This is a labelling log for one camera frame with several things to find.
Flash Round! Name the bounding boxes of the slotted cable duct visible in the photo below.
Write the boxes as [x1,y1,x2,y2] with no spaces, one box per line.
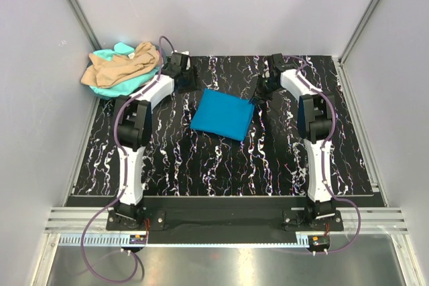
[296,232,330,248]
[59,233,147,247]

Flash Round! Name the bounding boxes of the aluminium corner post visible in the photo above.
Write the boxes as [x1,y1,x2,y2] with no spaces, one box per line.
[66,0,101,50]
[338,0,382,66]

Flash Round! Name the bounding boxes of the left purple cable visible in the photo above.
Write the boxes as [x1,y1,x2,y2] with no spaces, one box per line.
[80,35,177,282]

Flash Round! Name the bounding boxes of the blue t shirt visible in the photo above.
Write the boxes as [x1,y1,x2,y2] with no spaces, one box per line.
[190,88,254,142]

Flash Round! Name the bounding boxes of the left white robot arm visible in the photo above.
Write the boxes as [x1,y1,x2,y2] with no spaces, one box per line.
[109,52,199,225]

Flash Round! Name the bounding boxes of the aluminium front frame rail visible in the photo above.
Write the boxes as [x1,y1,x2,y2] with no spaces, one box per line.
[46,207,408,234]

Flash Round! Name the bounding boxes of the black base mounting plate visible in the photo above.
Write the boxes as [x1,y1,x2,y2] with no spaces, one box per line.
[107,196,344,232]

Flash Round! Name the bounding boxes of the left slotted cable duct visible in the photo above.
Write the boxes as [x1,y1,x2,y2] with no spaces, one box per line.
[59,233,147,247]

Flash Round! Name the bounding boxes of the right slotted cable duct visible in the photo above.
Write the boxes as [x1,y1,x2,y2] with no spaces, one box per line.
[296,232,330,248]

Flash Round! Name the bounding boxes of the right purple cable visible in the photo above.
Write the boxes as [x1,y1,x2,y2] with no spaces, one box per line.
[284,54,362,255]

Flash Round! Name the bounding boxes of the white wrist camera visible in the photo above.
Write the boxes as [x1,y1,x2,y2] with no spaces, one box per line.
[170,52,190,70]
[263,69,271,80]

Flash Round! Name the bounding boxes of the purple cable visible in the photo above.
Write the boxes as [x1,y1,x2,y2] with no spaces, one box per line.
[284,54,362,255]
[80,35,177,282]

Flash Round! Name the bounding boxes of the left aluminium corner post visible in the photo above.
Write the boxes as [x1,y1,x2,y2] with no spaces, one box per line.
[66,0,101,50]

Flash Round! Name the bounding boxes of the right aluminium corner post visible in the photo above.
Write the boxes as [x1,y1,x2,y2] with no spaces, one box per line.
[338,0,382,66]

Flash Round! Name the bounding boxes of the beige t shirt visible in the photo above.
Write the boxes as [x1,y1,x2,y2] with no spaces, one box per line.
[80,42,161,88]

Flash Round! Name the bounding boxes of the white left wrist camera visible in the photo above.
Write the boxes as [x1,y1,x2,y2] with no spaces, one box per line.
[170,52,190,70]

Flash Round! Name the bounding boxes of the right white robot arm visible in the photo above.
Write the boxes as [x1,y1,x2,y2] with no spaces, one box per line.
[250,54,336,227]

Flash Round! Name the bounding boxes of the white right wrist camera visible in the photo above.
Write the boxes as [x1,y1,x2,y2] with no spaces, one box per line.
[263,69,271,80]

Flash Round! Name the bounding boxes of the mint green t shirt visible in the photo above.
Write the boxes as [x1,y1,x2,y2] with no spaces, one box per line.
[88,42,167,98]

